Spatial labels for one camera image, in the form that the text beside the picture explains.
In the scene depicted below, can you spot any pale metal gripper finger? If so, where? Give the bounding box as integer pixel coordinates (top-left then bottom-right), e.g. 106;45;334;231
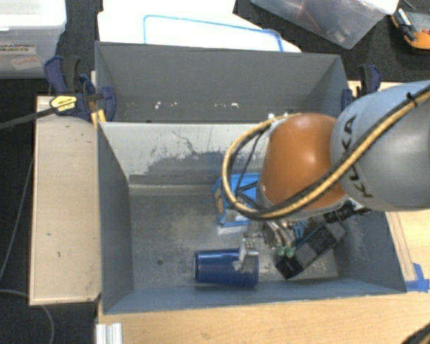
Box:
231;239;247;271
243;239;261;276

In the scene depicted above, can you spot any blue can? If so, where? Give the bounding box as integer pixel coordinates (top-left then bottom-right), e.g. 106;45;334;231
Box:
193;248;260;289

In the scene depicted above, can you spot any blue and yellow box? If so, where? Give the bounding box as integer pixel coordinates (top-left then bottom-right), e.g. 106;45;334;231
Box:
211;173;263;228

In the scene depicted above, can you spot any grey metal bin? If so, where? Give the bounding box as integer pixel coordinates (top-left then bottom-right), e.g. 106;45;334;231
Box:
94;40;408;315

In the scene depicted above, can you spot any pale wood board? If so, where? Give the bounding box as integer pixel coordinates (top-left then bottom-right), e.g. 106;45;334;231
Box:
28;95;103;306

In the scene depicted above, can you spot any black cylinder on white bracket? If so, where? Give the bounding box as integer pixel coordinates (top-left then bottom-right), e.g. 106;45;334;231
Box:
324;199;373;226

